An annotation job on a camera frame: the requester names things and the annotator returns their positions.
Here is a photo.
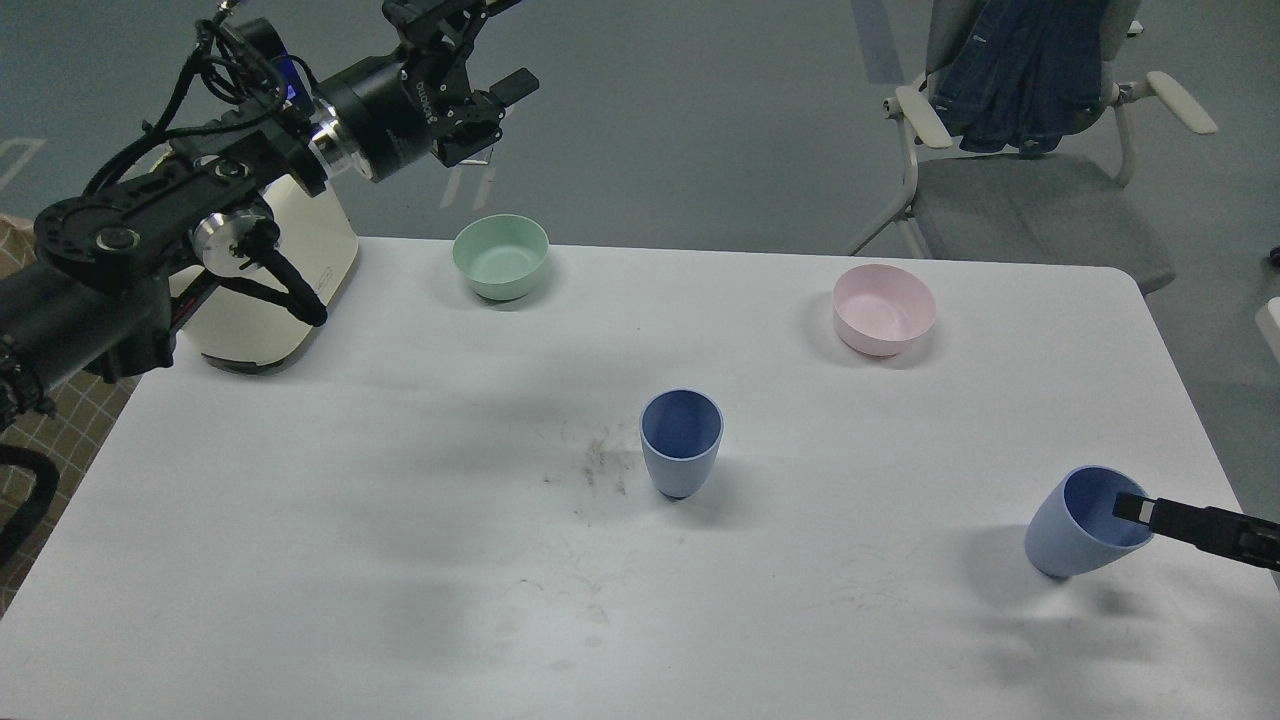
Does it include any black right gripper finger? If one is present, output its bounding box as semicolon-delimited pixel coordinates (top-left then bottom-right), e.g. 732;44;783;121
1112;493;1279;571

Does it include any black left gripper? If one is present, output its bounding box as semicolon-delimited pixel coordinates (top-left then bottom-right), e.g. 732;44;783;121
315;0;540;182

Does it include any blue cup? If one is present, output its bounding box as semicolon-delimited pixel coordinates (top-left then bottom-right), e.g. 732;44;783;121
1023;465;1153;579
639;388;724;501

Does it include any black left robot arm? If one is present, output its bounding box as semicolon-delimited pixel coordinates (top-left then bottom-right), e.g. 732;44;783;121
1;1;539;427

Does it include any green bowl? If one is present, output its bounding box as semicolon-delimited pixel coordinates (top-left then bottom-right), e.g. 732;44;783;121
452;214;550;302

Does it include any white object right edge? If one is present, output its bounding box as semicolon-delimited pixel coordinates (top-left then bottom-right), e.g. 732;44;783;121
1254;296;1280;363

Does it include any cream white toaster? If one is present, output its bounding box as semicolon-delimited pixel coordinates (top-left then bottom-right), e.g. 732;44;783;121
179;177;358;374

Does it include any white grey office chair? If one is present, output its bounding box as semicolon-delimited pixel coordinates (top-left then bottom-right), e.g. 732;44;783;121
847;1;1217;293

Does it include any pink bowl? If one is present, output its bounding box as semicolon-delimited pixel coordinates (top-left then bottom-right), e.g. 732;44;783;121
831;264;937;357

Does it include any blue denim jacket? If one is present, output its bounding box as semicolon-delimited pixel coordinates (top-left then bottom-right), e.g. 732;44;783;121
932;1;1110;155

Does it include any beige checkered cloth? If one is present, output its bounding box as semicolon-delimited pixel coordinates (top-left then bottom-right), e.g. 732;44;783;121
1;214;138;616

